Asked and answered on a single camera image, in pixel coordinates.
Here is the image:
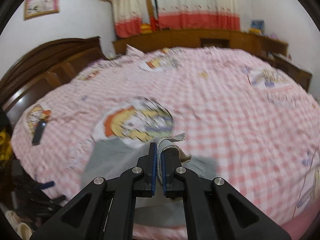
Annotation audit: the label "grey pants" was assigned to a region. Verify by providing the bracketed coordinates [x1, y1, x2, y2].
[80, 133, 216, 228]

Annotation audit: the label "black smartphone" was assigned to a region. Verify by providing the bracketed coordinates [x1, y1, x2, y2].
[31, 120, 47, 146]

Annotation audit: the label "pink checkered cartoon bedspread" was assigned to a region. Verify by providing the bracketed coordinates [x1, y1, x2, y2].
[11, 47, 319, 239]

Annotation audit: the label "dark wooden headboard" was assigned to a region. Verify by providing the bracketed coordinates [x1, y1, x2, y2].
[1, 36, 106, 127]

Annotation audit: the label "long wooden cabinet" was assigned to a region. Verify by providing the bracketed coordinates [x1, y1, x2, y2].
[113, 29, 312, 92]

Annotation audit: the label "framed pink picture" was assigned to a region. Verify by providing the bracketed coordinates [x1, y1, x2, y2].
[24, 0, 60, 20]

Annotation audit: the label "red and yellow containers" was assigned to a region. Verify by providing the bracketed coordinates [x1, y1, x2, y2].
[140, 17, 159, 34]

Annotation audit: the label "left floral red-hem curtain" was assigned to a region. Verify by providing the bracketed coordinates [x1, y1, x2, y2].
[111, 0, 150, 38]

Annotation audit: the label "floral red-hem curtain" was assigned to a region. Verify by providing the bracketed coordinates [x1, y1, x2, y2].
[157, 0, 240, 31]
[111, 0, 150, 38]

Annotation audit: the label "right floral red-hem curtain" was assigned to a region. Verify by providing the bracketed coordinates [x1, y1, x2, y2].
[157, 0, 240, 31]

